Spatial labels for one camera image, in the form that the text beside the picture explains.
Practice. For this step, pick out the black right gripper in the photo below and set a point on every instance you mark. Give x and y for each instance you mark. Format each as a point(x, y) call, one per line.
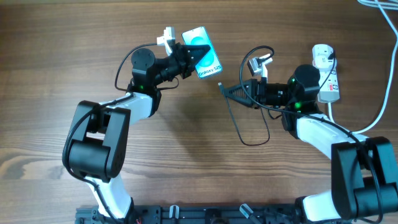
point(248, 84)

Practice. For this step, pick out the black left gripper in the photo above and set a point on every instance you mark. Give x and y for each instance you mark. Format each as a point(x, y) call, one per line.
point(185, 63)

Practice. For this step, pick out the smartphone with teal screen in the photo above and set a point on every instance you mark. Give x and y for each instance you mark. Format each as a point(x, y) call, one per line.
point(207, 64)

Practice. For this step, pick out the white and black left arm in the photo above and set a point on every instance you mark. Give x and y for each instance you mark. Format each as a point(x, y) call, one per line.
point(95, 147)

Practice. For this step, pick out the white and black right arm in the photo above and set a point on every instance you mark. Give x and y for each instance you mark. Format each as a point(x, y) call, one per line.
point(363, 170)

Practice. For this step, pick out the white charger adapter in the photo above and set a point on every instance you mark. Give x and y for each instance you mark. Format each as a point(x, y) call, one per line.
point(324, 63)

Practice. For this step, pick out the white power strip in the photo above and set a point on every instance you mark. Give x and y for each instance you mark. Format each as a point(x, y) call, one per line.
point(328, 82)

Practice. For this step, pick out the black mounting base rail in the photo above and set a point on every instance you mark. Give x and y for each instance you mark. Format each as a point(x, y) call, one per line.
point(274, 213)

